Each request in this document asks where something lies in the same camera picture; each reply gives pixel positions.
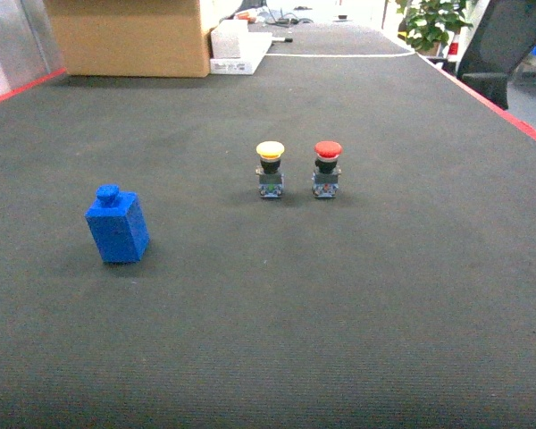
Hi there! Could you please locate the blue block part with knob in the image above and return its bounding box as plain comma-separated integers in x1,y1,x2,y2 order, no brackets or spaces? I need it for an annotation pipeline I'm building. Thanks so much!
84,184,150,264

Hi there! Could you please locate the yellow mushroom push button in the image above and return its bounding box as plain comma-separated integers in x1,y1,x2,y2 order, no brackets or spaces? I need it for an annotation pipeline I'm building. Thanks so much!
255,140,285,198

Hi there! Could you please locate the red mushroom push button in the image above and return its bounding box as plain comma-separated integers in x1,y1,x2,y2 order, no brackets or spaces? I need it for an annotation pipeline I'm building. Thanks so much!
312,140,343,198

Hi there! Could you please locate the dark grey table mat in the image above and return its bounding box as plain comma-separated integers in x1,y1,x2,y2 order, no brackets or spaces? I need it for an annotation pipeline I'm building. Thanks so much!
0,24,536,428

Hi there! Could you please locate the white carton box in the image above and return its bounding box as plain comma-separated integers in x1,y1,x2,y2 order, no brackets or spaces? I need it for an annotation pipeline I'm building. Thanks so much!
210,20,272,76

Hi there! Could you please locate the large cardboard box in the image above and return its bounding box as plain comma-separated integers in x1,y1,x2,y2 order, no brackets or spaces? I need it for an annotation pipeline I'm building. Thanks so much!
43,0,242,79

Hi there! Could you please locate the green potted plant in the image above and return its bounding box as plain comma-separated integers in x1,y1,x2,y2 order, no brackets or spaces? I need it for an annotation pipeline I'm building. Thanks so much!
396,0,472,52

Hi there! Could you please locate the black office chair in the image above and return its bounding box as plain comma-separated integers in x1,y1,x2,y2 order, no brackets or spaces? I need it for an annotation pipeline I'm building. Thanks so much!
456,0,536,110

